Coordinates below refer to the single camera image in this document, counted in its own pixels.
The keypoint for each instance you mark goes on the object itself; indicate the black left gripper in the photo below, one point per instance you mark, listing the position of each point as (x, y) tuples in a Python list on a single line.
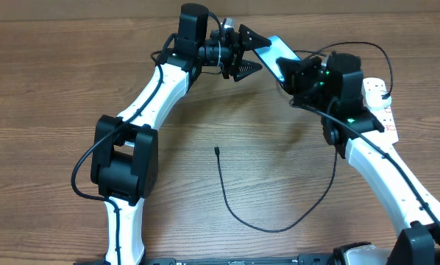
[(245, 43)]

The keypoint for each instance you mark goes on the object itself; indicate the blue Galaxy smartphone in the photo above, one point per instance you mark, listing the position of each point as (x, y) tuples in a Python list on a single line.
[(268, 55)]

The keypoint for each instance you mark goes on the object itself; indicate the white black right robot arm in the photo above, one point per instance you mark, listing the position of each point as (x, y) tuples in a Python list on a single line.
[(356, 121)]

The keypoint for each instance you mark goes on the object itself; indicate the white power strip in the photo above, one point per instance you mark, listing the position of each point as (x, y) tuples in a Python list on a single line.
[(385, 116)]

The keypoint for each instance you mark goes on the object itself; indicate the white charger plug adapter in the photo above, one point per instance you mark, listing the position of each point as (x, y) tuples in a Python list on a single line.
[(373, 98)]

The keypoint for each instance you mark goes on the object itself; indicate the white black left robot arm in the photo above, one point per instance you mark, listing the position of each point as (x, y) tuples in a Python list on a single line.
[(120, 168)]

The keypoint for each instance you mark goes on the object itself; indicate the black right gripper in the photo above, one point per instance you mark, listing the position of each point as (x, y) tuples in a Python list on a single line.
[(295, 73)]

